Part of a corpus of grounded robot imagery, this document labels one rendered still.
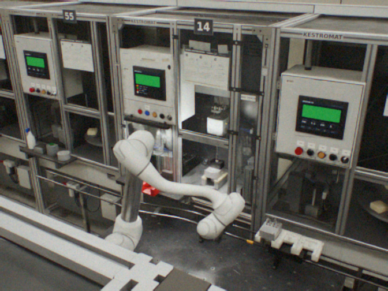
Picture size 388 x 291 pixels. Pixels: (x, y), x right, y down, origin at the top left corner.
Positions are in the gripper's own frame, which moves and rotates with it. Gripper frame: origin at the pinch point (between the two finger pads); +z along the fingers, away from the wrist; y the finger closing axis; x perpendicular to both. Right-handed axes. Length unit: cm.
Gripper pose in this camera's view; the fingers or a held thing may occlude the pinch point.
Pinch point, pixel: (227, 231)
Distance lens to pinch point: 246.1
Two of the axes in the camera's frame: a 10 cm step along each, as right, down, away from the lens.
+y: 5.3, -8.5, 0.0
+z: 3.7, 2.3, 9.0
